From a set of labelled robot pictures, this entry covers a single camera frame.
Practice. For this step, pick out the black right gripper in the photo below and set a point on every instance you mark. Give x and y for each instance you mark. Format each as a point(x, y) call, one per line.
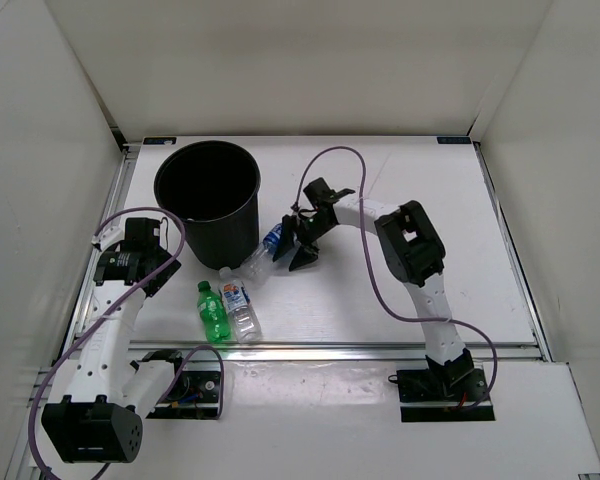
point(308, 252)

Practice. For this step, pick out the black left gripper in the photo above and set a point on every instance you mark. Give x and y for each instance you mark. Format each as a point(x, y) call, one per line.
point(162, 279)

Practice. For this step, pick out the clear bottle blue label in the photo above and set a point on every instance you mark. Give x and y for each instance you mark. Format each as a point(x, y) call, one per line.
point(259, 266)

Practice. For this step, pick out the green soda bottle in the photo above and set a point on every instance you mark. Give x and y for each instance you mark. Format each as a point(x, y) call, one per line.
point(212, 314)

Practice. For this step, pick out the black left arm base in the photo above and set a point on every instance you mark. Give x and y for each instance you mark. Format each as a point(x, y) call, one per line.
point(198, 392)

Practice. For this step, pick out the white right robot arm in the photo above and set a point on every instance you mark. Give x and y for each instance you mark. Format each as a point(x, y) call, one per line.
point(414, 255)

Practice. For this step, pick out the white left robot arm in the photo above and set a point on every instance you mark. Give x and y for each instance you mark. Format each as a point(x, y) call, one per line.
point(100, 416)

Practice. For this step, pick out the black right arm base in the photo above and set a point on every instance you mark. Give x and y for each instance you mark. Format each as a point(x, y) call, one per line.
point(424, 399)

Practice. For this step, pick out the black ribbed plastic bin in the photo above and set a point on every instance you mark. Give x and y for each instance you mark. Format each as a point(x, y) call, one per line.
point(212, 186)

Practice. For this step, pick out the clear water bottle orange label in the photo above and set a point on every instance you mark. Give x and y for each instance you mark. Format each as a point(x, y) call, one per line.
point(239, 309)

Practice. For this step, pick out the aluminium table frame rail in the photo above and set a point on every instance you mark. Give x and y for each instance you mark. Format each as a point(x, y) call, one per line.
point(312, 399)

